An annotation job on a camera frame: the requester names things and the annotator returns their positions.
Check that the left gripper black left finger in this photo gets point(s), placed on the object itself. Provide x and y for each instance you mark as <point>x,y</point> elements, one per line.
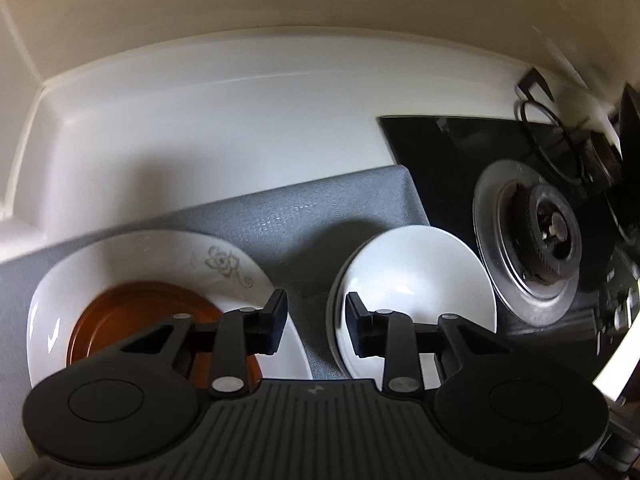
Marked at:
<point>263,328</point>

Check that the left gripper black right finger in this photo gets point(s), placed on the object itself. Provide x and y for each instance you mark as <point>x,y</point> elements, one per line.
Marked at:
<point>367,330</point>

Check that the large white floral square plate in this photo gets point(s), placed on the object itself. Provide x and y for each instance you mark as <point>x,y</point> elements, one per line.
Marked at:
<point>208,265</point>

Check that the small white bowl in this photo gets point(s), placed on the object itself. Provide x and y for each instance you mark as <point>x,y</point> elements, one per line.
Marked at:
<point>421,271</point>

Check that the grey table mat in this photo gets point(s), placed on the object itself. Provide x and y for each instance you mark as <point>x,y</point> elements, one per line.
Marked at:
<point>300,235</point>

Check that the brown orange plate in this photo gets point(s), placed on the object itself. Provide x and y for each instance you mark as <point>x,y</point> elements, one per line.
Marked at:
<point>129,309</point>

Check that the black glass gas stove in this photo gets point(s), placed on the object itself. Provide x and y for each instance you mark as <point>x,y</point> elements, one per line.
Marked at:
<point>564,278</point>

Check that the black iron pan support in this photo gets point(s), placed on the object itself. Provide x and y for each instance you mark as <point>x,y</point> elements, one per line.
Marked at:
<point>553,143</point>

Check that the black wok lid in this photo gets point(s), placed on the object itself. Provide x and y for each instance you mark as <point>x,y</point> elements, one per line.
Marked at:
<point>623,194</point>

